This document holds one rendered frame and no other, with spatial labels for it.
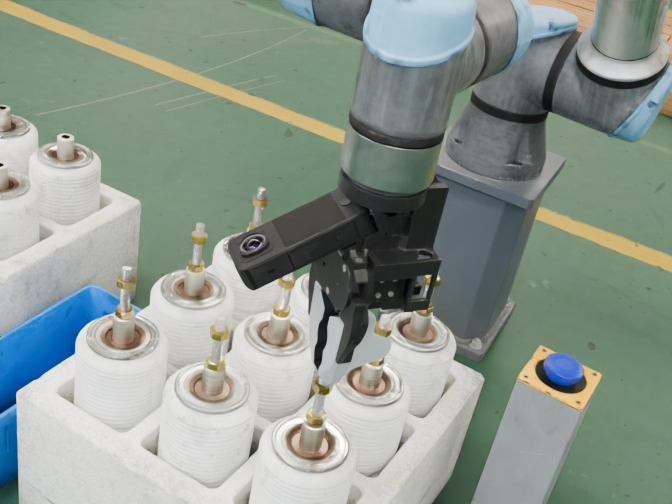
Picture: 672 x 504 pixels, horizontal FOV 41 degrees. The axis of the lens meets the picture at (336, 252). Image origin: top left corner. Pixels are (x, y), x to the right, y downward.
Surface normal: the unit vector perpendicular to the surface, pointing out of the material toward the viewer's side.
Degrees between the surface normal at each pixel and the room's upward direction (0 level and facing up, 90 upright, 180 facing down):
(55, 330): 88
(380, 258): 0
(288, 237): 29
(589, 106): 115
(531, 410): 90
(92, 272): 90
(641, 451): 0
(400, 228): 90
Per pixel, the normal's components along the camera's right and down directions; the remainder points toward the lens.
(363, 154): -0.64, 0.31
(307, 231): -0.29, -0.70
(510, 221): 0.29, 0.56
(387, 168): -0.10, 0.53
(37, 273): 0.86, 0.39
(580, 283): 0.17, -0.83
